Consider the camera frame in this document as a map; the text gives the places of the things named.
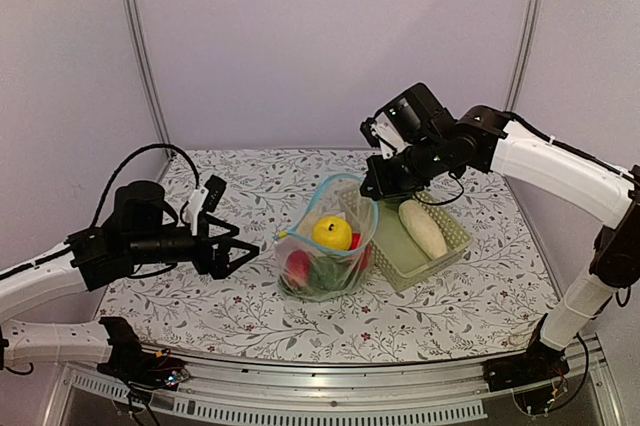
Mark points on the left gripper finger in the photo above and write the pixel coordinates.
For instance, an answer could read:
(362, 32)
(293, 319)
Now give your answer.
(231, 254)
(225, 233)

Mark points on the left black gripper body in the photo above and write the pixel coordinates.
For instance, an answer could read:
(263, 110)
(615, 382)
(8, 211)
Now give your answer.
(203, 261)

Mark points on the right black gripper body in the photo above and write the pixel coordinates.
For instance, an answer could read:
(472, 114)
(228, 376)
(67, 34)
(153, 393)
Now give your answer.
(398, 181)

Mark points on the red toy pepper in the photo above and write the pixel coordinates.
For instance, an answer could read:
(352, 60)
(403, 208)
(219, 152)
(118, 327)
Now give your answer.
(359, 260)

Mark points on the yellow toy apple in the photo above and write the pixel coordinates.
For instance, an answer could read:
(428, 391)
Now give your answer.
(333, 232)

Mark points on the red toy apple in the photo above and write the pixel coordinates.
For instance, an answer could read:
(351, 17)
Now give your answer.
(297, 270)

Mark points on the beige perforated plastic basket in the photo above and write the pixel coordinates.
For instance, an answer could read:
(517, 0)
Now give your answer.
(399, 257)

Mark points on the clear zip top bag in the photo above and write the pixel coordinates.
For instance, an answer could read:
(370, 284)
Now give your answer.
(328, 252)

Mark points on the green toy vegetable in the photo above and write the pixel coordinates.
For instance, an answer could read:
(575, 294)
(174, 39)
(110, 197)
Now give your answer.
(328, 273)

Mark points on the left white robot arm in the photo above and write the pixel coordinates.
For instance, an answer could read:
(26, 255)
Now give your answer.
(143, 229)

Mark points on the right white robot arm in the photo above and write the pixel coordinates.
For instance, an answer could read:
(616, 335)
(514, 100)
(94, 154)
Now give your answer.
(418, 140)

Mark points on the floral table mat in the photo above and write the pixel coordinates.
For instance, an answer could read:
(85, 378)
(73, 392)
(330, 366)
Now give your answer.
(488, 302)

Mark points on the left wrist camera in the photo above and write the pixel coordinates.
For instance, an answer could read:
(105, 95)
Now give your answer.
(203, 200)

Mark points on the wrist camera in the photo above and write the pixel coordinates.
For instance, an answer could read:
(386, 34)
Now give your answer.
(383, 136)
(203, 200)

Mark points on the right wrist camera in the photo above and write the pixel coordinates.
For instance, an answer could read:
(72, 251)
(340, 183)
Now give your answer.
(383, 136)

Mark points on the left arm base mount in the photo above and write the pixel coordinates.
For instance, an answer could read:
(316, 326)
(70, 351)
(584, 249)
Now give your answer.
(133, 366)

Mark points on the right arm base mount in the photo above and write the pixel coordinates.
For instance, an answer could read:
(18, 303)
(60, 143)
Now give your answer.
(539, 369)

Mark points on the right aluminium frame post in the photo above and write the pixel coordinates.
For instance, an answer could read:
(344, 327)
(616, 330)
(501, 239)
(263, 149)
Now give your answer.
(525, 47)

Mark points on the aluminium frame post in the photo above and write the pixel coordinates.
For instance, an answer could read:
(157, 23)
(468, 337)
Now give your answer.
(525, 47)
(134, 22)

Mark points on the left aluminium frame post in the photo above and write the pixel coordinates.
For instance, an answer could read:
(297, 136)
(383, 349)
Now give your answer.
(134, 22)

